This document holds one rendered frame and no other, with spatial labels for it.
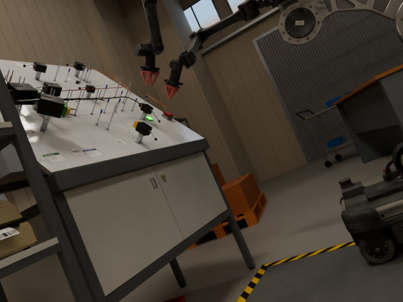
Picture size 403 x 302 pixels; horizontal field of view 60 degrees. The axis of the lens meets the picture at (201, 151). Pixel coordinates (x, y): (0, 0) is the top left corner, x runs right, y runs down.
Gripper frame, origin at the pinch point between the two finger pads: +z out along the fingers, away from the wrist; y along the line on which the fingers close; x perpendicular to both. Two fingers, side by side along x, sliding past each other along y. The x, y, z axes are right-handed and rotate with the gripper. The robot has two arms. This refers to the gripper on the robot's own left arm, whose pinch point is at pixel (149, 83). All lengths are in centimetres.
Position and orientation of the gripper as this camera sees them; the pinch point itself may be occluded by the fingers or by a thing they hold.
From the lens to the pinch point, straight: 205.5
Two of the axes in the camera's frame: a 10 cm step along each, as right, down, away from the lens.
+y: -4.8, 1.1, -8.7
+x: 8.7, 1.1, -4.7
